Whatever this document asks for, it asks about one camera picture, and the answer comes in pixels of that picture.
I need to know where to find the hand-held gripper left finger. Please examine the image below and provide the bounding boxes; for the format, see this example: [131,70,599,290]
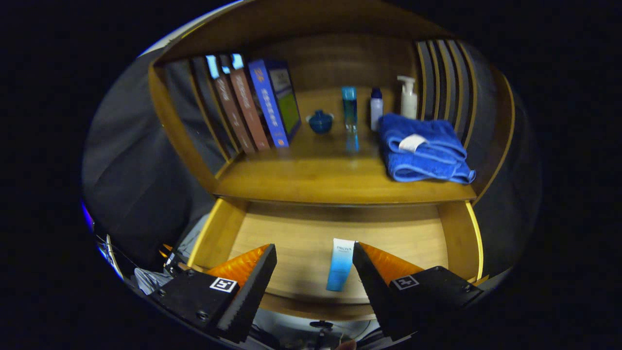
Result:
[148,243,278,344]

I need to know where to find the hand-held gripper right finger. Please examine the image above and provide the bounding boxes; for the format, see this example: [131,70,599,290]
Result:
[352,242,484,342]

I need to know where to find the blue and white tube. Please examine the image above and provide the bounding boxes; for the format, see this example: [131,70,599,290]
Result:
[326,238,357,292]

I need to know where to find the wooden drawer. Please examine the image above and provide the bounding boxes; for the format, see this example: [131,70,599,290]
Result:
[187,197,484,329]

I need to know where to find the wooden cabinet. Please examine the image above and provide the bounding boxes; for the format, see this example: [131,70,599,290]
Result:
[147,0,517,336]

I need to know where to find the blue folded towel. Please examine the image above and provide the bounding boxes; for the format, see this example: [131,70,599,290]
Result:
[378,113,477,184]

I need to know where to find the brown book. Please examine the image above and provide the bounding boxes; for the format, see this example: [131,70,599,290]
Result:
[228,54,272,151]
[214,61,257,155]

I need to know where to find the blue lidded teacup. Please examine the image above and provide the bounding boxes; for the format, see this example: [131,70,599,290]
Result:
[306,110,335,135]

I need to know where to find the white bottle with blue cap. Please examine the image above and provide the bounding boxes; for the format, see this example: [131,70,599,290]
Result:
[370,87,384,132]

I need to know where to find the blue book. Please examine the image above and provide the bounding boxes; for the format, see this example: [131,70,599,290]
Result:
[248,59,302,148]

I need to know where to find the teal glass bottle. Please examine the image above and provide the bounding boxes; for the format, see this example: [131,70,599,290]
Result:
[341,87,359,131]

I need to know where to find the white pump bottle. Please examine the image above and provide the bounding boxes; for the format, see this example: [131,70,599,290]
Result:
[397,75,418,120]

